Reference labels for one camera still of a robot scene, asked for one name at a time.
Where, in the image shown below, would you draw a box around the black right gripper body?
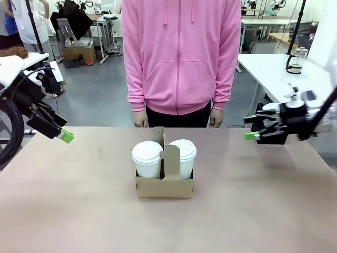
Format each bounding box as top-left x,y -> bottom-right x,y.
277,104 -> 309,134

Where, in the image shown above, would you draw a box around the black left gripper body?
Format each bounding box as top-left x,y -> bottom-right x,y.
5,86 -> 47,119

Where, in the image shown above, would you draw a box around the glass french press pitcher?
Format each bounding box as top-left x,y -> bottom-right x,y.
286,46 -> 309,75

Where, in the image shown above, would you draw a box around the white paper cup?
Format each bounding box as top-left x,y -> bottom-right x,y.
134,159 -> 162,179
177,156 -> 195,180

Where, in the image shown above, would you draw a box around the white plastic cup lid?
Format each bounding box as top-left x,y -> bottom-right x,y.
168,139 -> 197,161
131,141 -> 163,163

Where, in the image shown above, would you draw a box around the brown cardboard cup carrier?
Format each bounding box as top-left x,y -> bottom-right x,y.
135,126 -> 195,199

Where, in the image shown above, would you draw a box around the person's left hand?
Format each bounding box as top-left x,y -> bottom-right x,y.
209,109 -> 224,129

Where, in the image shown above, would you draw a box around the person's right hand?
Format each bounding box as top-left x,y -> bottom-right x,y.
132,110 -> 149,129

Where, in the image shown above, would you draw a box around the small white side table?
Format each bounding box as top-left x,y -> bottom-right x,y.
22,52 -> 50,71

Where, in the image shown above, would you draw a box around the large white side table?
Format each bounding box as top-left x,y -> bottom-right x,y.
236,53 -> 337,111

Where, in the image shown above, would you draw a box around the brown furry object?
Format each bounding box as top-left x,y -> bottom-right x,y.
0,46 -> 29,59

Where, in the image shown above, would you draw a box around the brown cardboard box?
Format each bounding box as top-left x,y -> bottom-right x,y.
62,42 -> 97,66

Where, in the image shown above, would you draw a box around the black tripod pole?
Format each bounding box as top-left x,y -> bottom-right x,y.
25,0 -> 45,55

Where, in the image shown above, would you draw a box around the bystander in white shirt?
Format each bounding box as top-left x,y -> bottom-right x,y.
12,0 -> 51,53

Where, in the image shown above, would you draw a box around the bystander in blue shirt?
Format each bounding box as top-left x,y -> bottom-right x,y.
0,0 -> 17,51

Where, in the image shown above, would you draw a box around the wooden background table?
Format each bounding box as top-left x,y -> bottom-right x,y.
268,33 -> 301,53

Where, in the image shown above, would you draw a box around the black trousers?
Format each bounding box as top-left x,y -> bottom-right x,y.
145,99 -> 212,129

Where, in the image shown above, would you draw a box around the black stand pole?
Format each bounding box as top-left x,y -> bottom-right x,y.
286,0 -> 308,71

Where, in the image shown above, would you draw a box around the black cloth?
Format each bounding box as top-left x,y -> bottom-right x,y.
49,0 -> 94,42

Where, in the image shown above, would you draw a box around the grey background workbench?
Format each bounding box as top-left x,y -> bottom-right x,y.
241,17 -> 298,35

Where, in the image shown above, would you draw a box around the pink hoodie torso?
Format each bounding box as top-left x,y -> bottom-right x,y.
121,0 -> 242,116

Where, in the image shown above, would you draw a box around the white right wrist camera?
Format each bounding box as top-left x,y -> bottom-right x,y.
283,83 -> 321,109

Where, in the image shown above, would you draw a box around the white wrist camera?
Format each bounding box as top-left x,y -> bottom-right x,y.
23,69 -> 47,89
283,83 -> 321,109

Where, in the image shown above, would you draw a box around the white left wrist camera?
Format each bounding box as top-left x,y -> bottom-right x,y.
23,69 -> 47,89

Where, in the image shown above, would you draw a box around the black left arm hose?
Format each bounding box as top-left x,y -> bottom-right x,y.
0,99 -> 26,166

